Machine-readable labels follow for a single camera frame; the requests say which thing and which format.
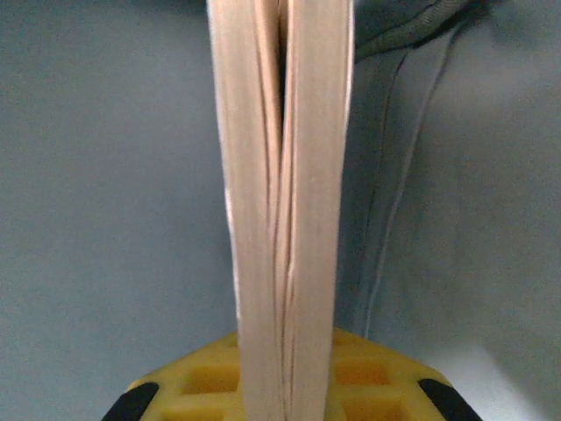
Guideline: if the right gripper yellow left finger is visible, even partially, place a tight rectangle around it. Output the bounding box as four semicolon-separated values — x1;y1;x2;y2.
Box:
101;331;246;421

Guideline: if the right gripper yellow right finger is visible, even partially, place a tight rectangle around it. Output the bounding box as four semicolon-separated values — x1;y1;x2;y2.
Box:
326;328;472;421

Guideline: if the blue book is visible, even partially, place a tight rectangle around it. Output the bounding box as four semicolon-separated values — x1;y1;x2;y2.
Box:
204;0;355;421

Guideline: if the navy blue backpack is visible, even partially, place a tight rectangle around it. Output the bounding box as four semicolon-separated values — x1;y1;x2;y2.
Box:
0;0;561;421

